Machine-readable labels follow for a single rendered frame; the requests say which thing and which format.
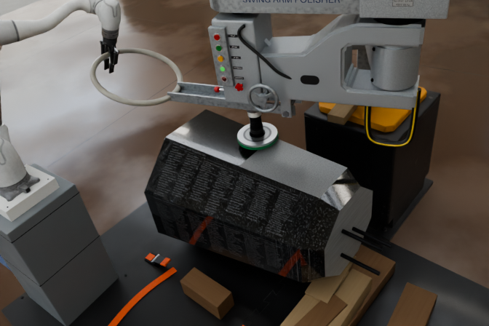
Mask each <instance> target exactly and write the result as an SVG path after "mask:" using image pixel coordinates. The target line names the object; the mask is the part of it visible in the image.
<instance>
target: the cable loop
mask: <svg viewBox="0 0 489 326"><path fill-rule="evenodd" d="M420 99H421V88H420V87H418V91H417V98H416V107H415V108H412V110H411V117H410V127H409V130H408V134H407V137H406V138H405V139H404V140H401V141H391V140H382V139H378V138H376V137H374V136H373V134H372V132H371V125H370V120H371V106H365V114H364V126H365V134H366V137H367V139H368V140H369V141H370V142H371V143H374V144H376V145H379V146H385V147H393V148H400V147H404V146H407V145H409V144H410V143H411V142H412V140H413V138H414V136H415V133H416V127H417V122H418V112H419V105H420Z"/></svg>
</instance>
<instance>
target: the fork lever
mask: <svg viewBox="0 0 489 326"><path fill-rule="evenodd" d="M177 84H178V85H180V86H181V90H180V92H179V93H178V92H167V95H169V96H170V97H171V100H170V101H175V102H182V103H194V104H200V105H207V106H219V107H225V108H237V109H243V110H250V111H256V110H255V109H254V108H253V107H252V106H251V105H248V104H240V103H227V102H226V100H225V95H224V92H223V91H220V92H215V91H214V88H215V87H216V86H218V85H211V84H197V83H189V82H181V81H178V82H177ZM219 87H220V88H223V86H219ZM294 103H302V100H291V106H292V115H293V116H295V106H294ZM273 105H274V103H266V109H268V108H271V107H272V106H273ZM270 113H275V114H282V115H283V116H284V117H288V116H289V112H287V111H283V112H282V111H281V104H278V106H277V108H276V109H275V110H274V111H272V112H270Z"/></svg>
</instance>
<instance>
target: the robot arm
mask: <svg viewBox="0 0 489 326"><path fill-rule="evenodd" d="M78 10H83V11H85V12H86V13H90V14H94V15H97V16H98V18H99V21H100V22H101V34H102V36H103V40H102V41H100V47H101V54H103V53H106V52H108V53H109V54H110V61H111V62H110V63H109V58H106V59H105V60H104V70H106V69H109V73H113V72H114V65H116V64H117V63H118V56H119V50H117V49H116V43H117V38H118V36H119V25H120V22H121V7H120V4H119V1H118V0H71V1H69V2H67V3H65V4H64V5H63V6H61V7H59V8H58V9H56V10H55V11H54V12H52V13H51V14H50V15H48V16H46V17H44V18H42V19H40V20H0V51H1V48H2V46H3V45H8V44H12V43H15V42H18V41H22V40H24V39H28V38H31V37H33V36H37V35H39V34H42V33H46V32H48V31H50V30H52V29H53V28H55V27H56V26H57V25H58V24H60V23H61V22H62V21H63V20H64V19H66V18H67V16H69V15H70V14H71V13H72V12H75V11H78ZM39 181H40V179H39V178H37V177H34V176H32V175H29V174H28V172H27V171H26V169H25V166H24V164H23V162H22V160H21V158H20V156H19V155H18V153H17V152H16V150H15V148H14V147H13V145H12V144H11V143H10V139H9V130H8V127H7V125H5V124H4V123H3V122H2V117H1V89H0V196H2V197H4V198H5V199H6V200H7V201H8V202H11V201H12V200H13V199H14V198H15V197H16V196H18V195H20V194H21V193H23V192H24V193H28V192H30V191H31V190H30V187H31V186H33V185H34V184H36V183H38V182H39Z"/></svg>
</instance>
